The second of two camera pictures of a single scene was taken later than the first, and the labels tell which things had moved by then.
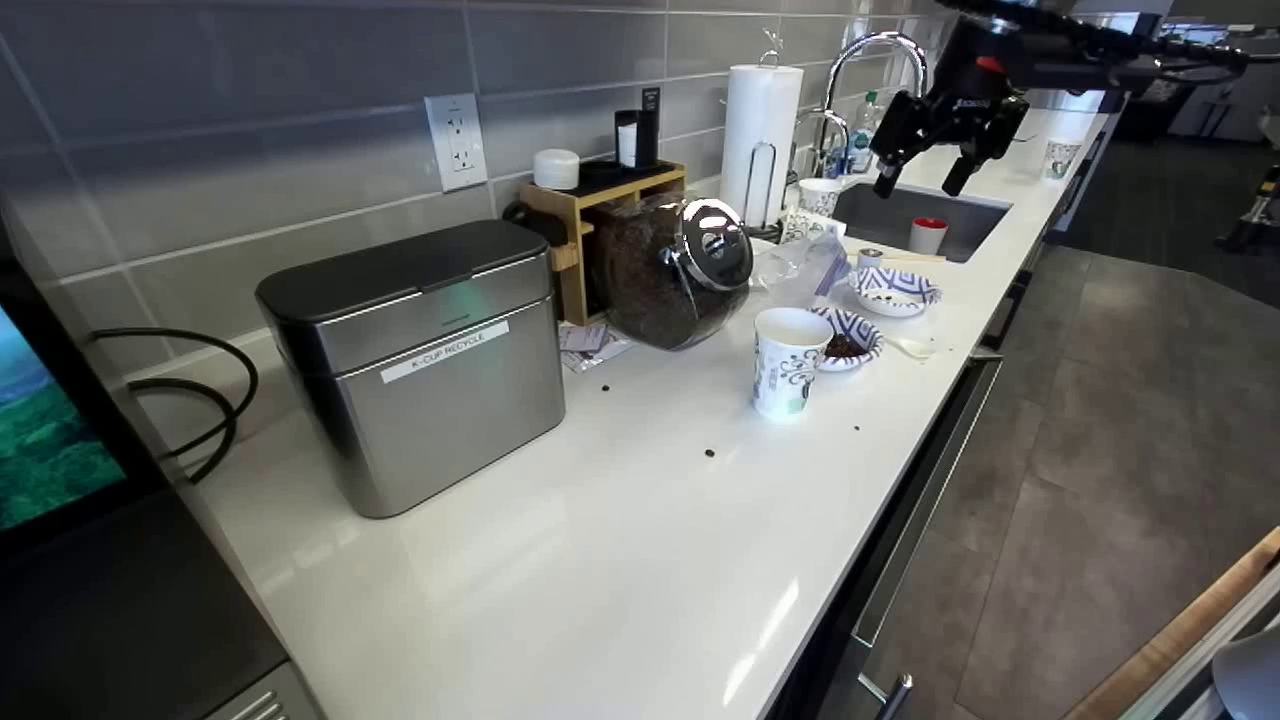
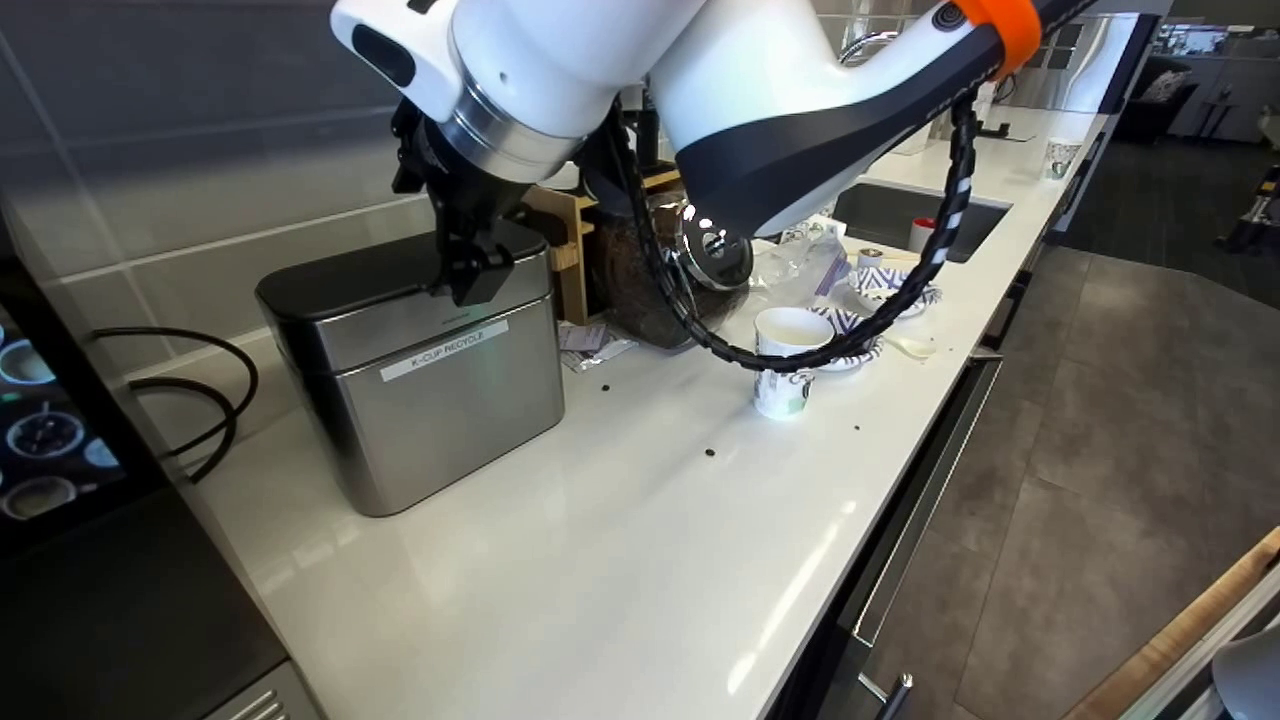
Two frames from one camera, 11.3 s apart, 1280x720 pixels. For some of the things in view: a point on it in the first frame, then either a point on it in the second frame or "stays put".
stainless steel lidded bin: x=428 y=358 stays put
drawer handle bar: x=926 y=504 stays put
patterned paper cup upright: x=790 y=347 stays put
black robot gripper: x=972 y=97 to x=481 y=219
